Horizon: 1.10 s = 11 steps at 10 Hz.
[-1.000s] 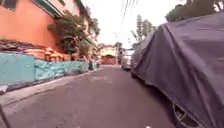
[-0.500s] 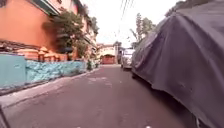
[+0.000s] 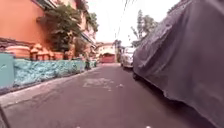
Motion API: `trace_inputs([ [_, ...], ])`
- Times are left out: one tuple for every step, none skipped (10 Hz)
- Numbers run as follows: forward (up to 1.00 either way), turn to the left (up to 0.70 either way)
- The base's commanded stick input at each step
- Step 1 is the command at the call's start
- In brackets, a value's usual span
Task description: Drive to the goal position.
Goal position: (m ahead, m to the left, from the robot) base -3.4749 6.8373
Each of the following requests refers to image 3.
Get orange stone balustrade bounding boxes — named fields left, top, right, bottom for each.
left=4, top=42, right=65, bottom=62

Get tall green tree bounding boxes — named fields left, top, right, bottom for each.
left=130, top=9, right=159, bottom=48

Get orange building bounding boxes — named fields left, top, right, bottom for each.
left=0, top=0, right=100, bottom=62

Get silver car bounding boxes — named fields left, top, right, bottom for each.
left=120, top=46, right=137, bottom=70

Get vehicle under grey cover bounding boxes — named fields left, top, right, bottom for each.
left=132, top=0, right=224, bottom=128

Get teal painted wall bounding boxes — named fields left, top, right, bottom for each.
left=0, top=52, right=98, bottom=90

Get overhead wires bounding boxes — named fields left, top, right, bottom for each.
left=113, top=0, right=134, bottom=41

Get building with red gate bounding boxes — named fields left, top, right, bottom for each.
left=95, top=42, right=118, bottom=64

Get leafy green tree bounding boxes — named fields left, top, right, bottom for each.
left=37, top=3, right=84, bottom=54

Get grey asphalt road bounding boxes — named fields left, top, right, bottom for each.
left=0, top=63, right=218, bottom=128

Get pale concrete kerb strip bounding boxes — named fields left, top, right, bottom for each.
left=0, top=66, right=98, bottom=108

